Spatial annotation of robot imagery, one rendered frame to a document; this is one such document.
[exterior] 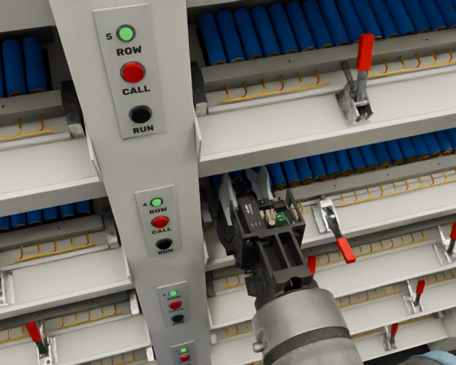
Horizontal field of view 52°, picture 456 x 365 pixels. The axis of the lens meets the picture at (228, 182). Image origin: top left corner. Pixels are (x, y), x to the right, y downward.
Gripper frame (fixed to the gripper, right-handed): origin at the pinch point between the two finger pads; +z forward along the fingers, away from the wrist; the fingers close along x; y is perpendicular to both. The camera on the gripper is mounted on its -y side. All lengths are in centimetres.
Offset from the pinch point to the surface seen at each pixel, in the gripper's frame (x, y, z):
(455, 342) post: -58, -72, -9
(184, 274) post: 9.5, -7.2, -8.1
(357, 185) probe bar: -16.5, -2.2, -3.5
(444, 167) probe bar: -30.3, -2.2, -3.6
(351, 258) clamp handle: -11.3, -3.6, -13.5
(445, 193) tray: -30.5, -5.6, -5.7
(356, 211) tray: -16.2, -5.5, -5.6
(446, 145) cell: -32.5, -1.5, -0.3
